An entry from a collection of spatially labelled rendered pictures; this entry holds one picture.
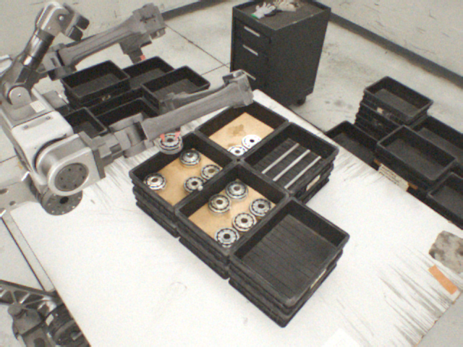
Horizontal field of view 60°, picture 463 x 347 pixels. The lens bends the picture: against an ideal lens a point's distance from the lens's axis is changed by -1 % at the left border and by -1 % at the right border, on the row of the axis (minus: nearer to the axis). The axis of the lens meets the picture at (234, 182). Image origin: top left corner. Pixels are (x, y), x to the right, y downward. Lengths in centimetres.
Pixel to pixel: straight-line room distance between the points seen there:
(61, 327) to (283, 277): 104
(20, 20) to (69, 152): 331
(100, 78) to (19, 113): 203
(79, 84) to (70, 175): 213
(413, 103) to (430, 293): 168
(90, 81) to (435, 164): 243
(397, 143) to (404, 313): 134
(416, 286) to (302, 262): 52
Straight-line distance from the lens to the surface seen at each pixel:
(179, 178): 191
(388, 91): 332
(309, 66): 350
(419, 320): 186
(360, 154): 302
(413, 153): 283
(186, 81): 312
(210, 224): 174
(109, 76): 325
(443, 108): 427
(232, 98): 122
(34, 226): 206
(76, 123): 284
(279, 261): 166
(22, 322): 232
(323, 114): 373
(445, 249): 210
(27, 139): 116
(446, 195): 283
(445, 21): 459
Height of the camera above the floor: 224
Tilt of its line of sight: 48 degrees down
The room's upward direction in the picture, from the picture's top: 4 degrees clockwise
